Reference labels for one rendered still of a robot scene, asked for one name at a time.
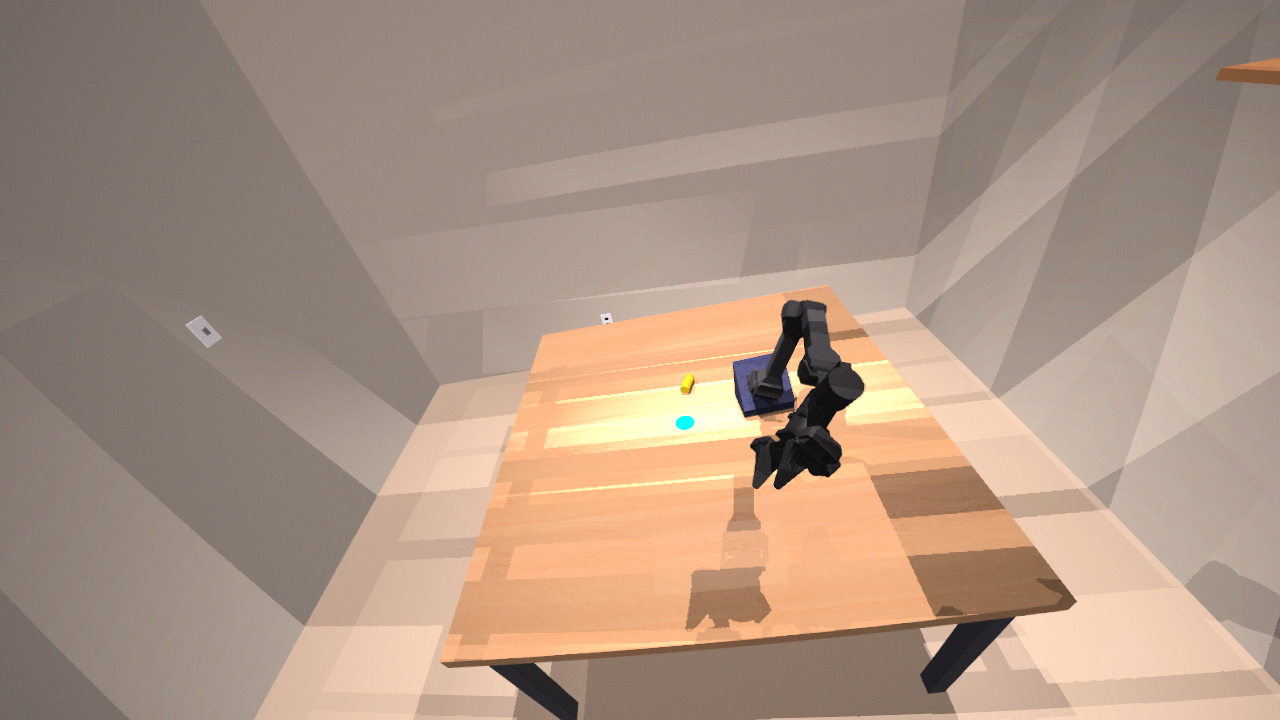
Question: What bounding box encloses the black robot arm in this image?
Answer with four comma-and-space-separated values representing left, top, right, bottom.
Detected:
746, 299, 865, 424

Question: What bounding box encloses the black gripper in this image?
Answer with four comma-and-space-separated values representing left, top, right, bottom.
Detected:
750, 407, 844, 489

